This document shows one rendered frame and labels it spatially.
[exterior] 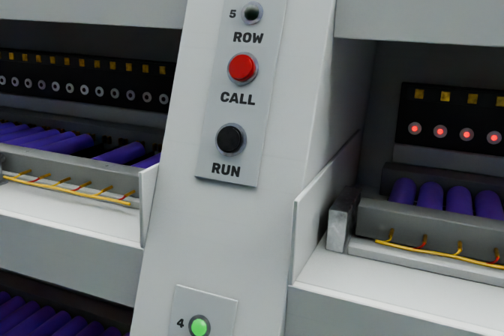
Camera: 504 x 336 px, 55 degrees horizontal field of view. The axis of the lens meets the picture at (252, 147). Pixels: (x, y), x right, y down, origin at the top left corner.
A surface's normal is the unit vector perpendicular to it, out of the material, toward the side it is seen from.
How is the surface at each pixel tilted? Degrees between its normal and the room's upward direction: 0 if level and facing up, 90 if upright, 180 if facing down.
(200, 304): 90
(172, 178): 90
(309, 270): 19
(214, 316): 90
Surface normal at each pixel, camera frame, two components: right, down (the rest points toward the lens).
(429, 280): 0.04, -0.96
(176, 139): -0.34, -0.10
